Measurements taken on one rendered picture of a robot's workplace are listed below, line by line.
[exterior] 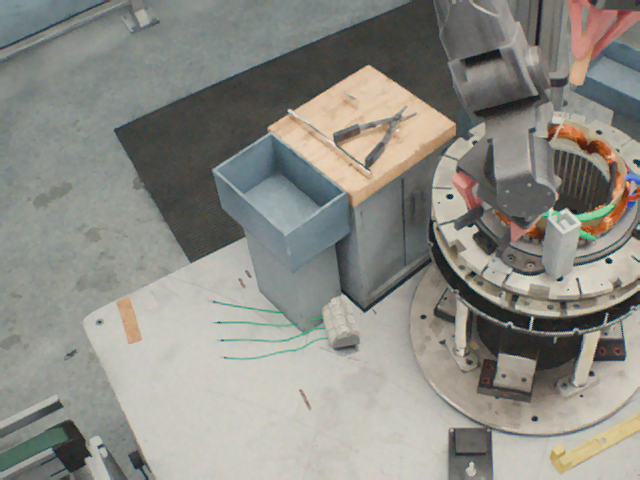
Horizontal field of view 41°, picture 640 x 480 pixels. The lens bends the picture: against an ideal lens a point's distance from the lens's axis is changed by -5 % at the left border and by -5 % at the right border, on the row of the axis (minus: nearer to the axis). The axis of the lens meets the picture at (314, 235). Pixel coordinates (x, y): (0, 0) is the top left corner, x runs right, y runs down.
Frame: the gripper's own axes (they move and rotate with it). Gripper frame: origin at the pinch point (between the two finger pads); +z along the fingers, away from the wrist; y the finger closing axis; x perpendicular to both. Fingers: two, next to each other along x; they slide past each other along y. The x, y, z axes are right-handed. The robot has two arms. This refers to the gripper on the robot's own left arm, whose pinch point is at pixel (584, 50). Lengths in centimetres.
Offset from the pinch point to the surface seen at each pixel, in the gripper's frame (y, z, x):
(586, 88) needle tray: 28.0, 18.7, 22.2
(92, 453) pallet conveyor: -45, 86, 25
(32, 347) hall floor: -39, 148, 110
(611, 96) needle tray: 29.4, 17.8, 18.2
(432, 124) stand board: 2.4, 25.6, 24.6
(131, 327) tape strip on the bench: -36, 70, 37
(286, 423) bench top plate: -20, 66, 9
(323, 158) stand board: -13.2, 31.4, 26.4
